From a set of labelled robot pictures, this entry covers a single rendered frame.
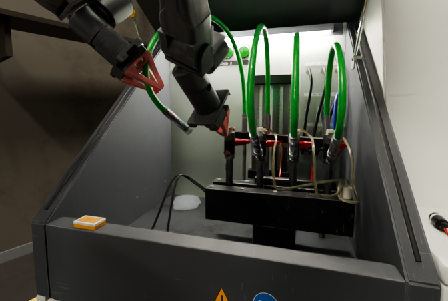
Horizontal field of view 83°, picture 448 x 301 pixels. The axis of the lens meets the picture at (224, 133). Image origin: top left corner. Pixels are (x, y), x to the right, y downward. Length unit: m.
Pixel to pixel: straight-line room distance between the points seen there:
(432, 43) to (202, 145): 0.73
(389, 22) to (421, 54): 0.10
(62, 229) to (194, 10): 0.47
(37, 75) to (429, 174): 2.52
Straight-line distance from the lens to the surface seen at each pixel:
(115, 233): 0.54
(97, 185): 0.72
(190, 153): 1.01
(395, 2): 0.77
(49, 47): 2.64
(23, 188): 2.61
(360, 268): 0.46
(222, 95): 0.55
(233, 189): 0.64
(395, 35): 0.73
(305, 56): 0.92
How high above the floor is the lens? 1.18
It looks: 6 degrees down
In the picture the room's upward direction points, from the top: straight up
